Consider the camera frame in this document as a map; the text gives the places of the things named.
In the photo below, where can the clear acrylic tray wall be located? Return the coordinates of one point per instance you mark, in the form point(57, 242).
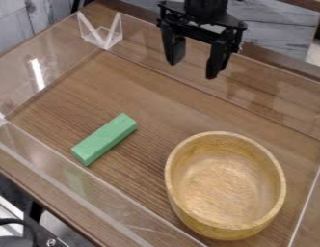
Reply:
point(64, 87)

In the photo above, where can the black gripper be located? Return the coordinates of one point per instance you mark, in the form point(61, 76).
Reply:
point(206, 21)

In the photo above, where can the black metal base with bolt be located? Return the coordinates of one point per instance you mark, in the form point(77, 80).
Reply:
point(41, 236)

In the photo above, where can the clear acrylic corner bracket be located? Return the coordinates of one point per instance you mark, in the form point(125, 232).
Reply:
point(103, 37)

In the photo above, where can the brown wooden bowl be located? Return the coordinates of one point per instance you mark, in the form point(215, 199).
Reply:
point(226, 185)

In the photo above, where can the green rectangular block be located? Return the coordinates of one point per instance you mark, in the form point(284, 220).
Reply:
point(104, 139)

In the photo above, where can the black table leg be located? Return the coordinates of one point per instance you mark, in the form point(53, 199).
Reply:
point(35, 211)

